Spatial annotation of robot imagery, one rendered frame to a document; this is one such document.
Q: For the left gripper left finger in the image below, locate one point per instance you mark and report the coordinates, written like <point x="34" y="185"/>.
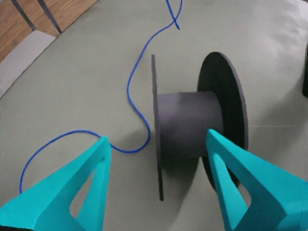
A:
<point x="45" y="206"/>

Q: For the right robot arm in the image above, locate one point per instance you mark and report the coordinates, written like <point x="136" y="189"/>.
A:
<point x="305" y="84"/>

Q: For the black cable reel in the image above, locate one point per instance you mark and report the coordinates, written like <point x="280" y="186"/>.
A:
<point x="183" y="118"/>

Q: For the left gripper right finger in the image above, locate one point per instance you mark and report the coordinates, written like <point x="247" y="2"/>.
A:
<point x="279" y="200"/>

